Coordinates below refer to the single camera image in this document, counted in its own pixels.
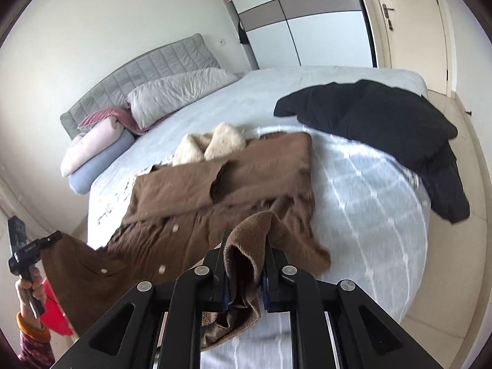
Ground grey pillow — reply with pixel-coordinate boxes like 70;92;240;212
127;68;239;129

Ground grey quilted headboard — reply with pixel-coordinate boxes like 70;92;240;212
61;33;220;140

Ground bed with white sheet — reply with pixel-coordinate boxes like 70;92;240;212
86;66;429;369

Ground black padded jacket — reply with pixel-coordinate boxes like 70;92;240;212
274;79;470;224

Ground cream room door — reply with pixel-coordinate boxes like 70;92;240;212
351;0;450;95

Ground person's left forearm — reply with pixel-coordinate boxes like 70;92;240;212
15;307;56;367

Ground pink striped cloth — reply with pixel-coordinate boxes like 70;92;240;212
78;108;147;136

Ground metal door handle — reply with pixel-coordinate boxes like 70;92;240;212
382;3;395;31

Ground blue rolled blanket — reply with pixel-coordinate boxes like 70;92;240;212
69;133;135;195

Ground person's left hand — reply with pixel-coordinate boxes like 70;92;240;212
14;270;47;318

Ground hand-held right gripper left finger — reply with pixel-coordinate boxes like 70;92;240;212
54;231;235;369

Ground white and grey wardrobe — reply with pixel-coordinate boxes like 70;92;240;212
213;0;375;70

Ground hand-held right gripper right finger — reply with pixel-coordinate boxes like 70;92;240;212
259;234;444;369

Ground red plastic basin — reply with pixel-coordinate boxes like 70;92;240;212
38;277;74;336

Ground brown coat with fleece collar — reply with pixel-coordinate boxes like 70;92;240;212
40;123;332;351

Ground pink rolled blanket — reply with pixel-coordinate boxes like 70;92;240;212
61;117;136;177

